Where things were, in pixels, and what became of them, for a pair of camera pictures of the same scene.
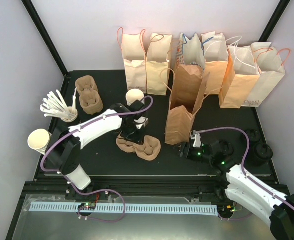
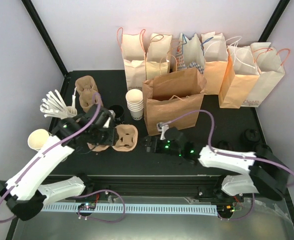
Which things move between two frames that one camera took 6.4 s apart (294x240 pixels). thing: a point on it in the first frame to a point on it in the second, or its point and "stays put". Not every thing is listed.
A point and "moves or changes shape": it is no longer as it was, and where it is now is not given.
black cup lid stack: (254, 135) moves or changes shape
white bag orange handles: (134, 51) stays put
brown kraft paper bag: (187, 88) moves or changes shape
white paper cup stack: (133, 95) stays put
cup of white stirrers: (54, 106) stays put
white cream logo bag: (270, 64) stays put
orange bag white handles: (240, 73) stays put
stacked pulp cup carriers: (90, 99) stays put
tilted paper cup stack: (39, 139) stays put
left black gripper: (137, 139) to (112, 139)
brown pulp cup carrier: (148, 150) moves or changes shape
